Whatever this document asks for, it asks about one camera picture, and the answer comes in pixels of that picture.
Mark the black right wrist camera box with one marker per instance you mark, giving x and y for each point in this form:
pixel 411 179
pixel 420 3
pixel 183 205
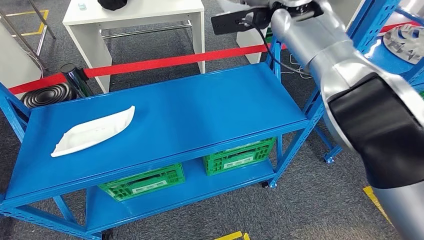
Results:
pixel 232 23

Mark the short red barrier belt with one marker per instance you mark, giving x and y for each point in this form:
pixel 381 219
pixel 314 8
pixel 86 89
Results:
pixel 36 82

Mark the low blue shelf cart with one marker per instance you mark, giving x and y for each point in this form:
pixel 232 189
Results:
pixel 198 109

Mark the white curved molded part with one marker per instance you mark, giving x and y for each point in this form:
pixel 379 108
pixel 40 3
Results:
pixel 92 132

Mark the white desk with steel frame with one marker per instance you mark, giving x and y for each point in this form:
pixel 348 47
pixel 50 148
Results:
pixel 16 63

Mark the black ribbed round base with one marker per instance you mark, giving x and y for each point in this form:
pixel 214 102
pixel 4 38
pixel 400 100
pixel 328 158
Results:
pixel 46 96

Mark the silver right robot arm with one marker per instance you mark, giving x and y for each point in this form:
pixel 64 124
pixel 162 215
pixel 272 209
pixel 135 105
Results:
pixel 348 66

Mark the silver metal impeller part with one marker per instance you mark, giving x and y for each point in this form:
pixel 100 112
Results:
pixel 407 43

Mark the tall blue shelf rack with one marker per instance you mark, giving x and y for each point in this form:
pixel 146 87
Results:
pixel 379 58

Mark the long red barrier belt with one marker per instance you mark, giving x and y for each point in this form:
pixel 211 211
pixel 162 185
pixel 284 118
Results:
pixel 165 61

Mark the black stanchion post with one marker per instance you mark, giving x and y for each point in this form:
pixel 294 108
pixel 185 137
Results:
pixel 78 81

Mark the small clear bottle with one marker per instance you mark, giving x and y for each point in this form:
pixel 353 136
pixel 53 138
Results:
pixel 82 6

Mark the white table with steel bars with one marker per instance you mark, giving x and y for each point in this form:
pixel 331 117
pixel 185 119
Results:
pixel 132 11

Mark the black rounded object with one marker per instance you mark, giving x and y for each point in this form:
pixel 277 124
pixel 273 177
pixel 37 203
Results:
pixel 112 4

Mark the green folded plastic crate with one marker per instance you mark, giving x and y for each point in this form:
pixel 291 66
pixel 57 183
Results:
pixel 243 147
pixel 112 184
pixel 149 187
pixel 238 162
pixel 269 34

